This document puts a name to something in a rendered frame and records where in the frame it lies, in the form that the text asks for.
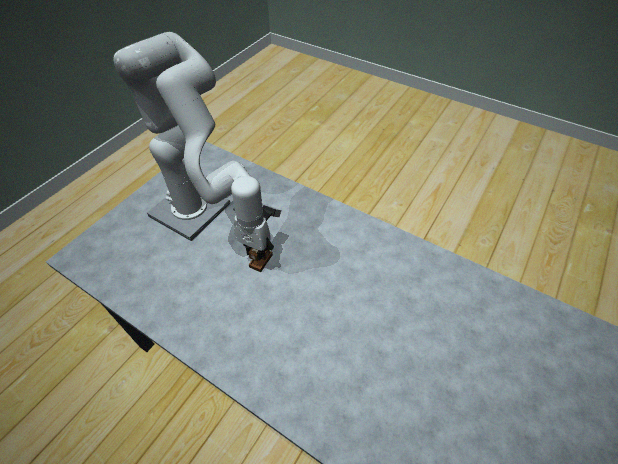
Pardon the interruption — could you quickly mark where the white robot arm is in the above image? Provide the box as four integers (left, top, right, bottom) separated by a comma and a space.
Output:
114, 32, 282, 228

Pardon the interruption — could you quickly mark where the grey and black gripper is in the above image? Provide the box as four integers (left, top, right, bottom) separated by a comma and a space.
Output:
234, 216, 274, 260

